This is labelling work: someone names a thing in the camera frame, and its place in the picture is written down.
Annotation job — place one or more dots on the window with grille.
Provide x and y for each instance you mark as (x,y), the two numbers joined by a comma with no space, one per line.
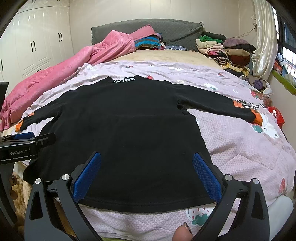
(284,65)

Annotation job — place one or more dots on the right hand thumb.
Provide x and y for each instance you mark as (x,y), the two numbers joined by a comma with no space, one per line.
(183,233)

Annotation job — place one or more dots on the white wardrobe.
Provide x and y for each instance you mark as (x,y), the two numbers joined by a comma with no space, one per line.
(36,38)

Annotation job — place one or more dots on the cream satin curtain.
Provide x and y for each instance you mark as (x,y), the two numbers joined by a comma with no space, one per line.
(267,42)

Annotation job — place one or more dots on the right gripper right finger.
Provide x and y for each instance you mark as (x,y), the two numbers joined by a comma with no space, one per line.
(251,221)

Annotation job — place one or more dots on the pile of folded clothes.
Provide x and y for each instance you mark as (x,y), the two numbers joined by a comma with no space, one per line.
(231,54)

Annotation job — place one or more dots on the pink fleece blanket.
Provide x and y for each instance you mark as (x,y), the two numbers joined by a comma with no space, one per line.
(114,45)

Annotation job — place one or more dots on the striped folded clothes stack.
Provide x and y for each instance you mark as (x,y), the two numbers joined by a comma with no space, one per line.
(150,42)

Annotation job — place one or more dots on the grey quilted headboard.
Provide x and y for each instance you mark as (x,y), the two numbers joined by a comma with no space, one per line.
(174,32)

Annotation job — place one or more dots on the bag with purple clothes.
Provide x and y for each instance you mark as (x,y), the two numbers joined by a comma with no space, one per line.
(259,89)

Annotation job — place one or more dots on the beige mattress sheet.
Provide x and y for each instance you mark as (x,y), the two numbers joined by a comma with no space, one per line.
(174,56)

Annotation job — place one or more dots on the brown plush toy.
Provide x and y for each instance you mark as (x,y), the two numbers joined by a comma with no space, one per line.
(21,191)

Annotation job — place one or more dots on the red plastic bag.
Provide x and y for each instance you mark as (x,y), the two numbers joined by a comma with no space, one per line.
(277,115)

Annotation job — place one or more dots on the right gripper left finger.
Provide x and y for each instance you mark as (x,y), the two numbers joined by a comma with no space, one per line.
(42,221)

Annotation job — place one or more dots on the black long-sleeve sweater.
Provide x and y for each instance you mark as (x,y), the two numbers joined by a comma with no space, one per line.
(145,136)

